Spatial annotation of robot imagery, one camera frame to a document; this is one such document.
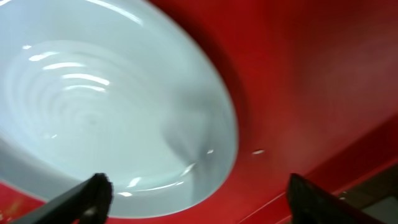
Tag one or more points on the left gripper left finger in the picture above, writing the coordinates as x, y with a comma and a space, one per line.
86, 203

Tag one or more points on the large light blue plate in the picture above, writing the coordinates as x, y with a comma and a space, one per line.
113, 87

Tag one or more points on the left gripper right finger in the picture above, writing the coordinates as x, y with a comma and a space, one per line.
309, 203

